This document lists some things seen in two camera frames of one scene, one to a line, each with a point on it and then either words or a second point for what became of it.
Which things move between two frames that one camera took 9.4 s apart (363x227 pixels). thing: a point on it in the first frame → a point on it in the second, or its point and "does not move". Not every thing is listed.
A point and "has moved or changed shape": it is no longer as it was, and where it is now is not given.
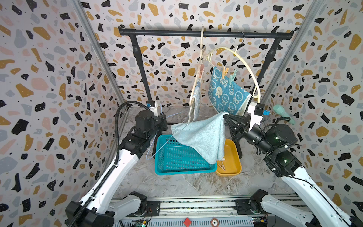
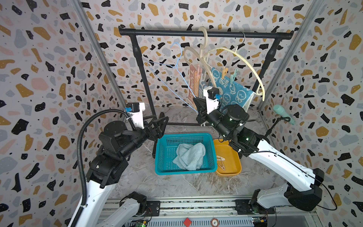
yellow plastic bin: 231,164 does not move
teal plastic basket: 173,158 does not move
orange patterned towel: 201,70 has moved or changed shape
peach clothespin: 222,166 does not move
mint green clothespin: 232,76 does not move
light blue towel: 206,136 → 190,157
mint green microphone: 280,109 does not move
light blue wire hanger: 182,111 → 176,67
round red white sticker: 214,222 does not move
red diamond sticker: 187,222 does not move
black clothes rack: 136,33 does not move
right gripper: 248,135 → 208,117
